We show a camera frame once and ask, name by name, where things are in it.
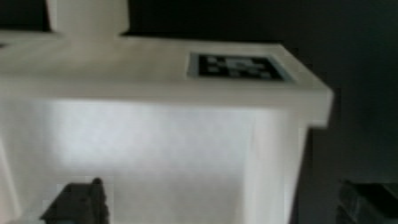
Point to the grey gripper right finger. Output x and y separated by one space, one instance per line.
369 203

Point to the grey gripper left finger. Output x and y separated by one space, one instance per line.
79 206

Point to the white drawer cabinet frame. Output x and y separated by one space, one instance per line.
175 116

